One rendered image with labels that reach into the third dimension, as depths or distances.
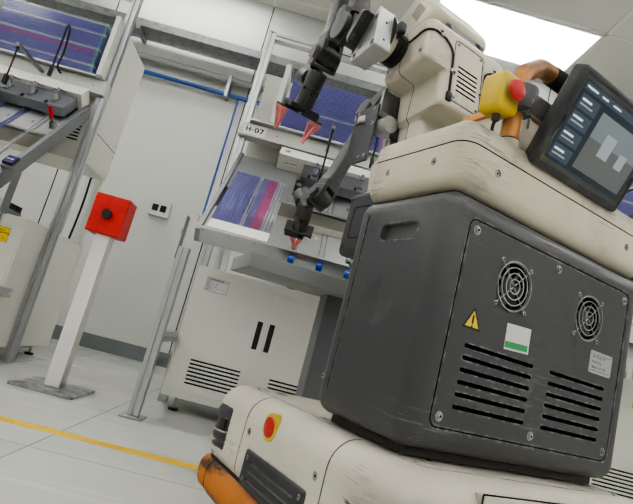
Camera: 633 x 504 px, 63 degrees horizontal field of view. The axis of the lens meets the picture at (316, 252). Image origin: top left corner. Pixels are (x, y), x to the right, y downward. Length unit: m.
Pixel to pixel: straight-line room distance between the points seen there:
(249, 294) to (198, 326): 0.25
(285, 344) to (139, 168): 2.37
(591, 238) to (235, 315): 1.56
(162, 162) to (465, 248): 3.57
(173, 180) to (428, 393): 3.55
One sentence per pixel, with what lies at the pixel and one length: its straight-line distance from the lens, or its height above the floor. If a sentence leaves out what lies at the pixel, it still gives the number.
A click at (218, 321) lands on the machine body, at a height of 0.41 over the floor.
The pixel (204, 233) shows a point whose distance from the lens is 2.02.
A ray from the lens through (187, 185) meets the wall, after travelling 4.14.
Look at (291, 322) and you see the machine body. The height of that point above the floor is 0.48.
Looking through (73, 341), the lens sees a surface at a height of 0.19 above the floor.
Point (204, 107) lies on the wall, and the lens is 4.35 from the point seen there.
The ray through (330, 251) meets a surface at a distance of 2.07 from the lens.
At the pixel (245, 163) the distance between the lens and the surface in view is 2.55.
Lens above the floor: 0.40
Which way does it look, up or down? 10 degrees up
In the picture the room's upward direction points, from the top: 15 degrees clockwise
